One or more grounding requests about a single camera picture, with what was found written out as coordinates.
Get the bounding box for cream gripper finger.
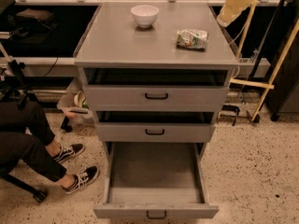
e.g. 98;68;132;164
217;0;258;27

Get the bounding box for grey drawer cabinet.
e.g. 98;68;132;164
74;1;240;161

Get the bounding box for grey top drawer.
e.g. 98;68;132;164
83;68;228;111

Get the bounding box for grey drawer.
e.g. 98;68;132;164
95;111;215;143
83;68;228;111
94;143;219;219

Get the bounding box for grey middle drawer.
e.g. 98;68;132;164
95;111;215;143

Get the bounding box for grey bottom drawer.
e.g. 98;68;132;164
94;143;219;219

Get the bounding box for white ceramic bowl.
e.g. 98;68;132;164
131;5;160;28

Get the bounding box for clear plastic bin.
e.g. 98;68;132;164
57;77;94;127

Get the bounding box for dark box on shelf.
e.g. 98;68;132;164
16;8;54;30

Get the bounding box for black sneaker far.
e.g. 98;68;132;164
53;144;85;163

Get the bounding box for black sneaker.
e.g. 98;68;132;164
53;144;85;163
63;165;100;194

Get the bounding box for black sneaker near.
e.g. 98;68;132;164
63;165;100;194

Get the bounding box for black tripod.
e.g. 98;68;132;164
0;40;40;108

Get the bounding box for seated person in black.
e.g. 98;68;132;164
0;99;68;183

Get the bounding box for black office chair base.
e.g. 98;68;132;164
0;174;48;203

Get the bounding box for wooden frame stand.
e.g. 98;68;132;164
229;0;299;123

